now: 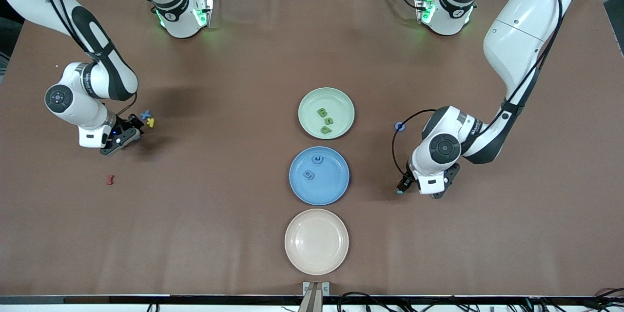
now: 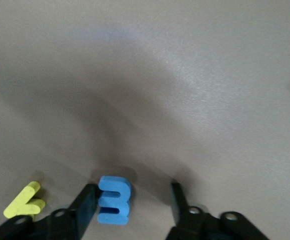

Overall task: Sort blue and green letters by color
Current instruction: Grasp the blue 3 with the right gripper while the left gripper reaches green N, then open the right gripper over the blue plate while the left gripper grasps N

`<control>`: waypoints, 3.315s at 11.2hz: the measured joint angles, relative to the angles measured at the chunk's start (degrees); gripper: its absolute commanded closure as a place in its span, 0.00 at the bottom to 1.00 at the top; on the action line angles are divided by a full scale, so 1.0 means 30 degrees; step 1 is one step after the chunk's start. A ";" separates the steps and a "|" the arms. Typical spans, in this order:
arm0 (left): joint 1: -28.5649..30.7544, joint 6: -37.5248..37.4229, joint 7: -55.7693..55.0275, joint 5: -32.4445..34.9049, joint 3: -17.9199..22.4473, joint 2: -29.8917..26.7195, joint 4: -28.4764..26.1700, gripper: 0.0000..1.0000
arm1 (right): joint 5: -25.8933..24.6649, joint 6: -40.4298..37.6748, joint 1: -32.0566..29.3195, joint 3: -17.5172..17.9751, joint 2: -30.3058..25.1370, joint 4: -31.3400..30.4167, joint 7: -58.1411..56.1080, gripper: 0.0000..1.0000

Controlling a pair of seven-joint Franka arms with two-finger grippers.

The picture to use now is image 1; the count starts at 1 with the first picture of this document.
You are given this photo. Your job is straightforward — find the blue round plate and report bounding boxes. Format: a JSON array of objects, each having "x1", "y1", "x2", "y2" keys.
[{"x1": 289, "y1": 146, "x2": 351, "y2": 206}]

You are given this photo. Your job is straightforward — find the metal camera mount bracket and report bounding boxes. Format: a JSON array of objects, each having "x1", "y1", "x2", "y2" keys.
[{"x1": 298, "y1": 281, "x2": 331, "y2": 312}]

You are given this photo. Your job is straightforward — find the pale green round plate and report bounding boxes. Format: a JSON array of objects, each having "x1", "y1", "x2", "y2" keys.
[{"x1": 298, "y1": 87, "x2": 355, "y2": 140}]

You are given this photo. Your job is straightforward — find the beige round plate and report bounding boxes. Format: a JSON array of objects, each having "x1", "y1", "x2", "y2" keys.
[{"x1": 284, "y1": 209, "x2": 350, "y2": 276}]

